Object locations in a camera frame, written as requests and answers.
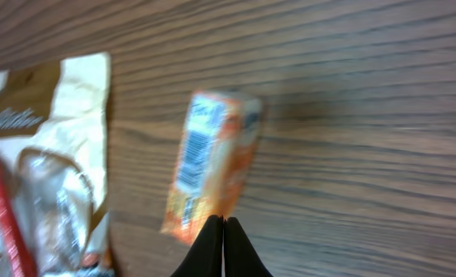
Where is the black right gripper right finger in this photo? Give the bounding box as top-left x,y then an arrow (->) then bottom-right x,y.
223,217 -> 272,277

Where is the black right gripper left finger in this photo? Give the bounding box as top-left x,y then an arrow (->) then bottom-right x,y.
171,215 -> 224,277

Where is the orange small box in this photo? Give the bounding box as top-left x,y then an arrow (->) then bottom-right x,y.
161,90 -> 265,245

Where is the red snack stick packet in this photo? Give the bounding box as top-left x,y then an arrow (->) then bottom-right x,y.
0,169 -> 38,277

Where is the brown pantree snack bag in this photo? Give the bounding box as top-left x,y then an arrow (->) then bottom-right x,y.
0,52 -> 115,276

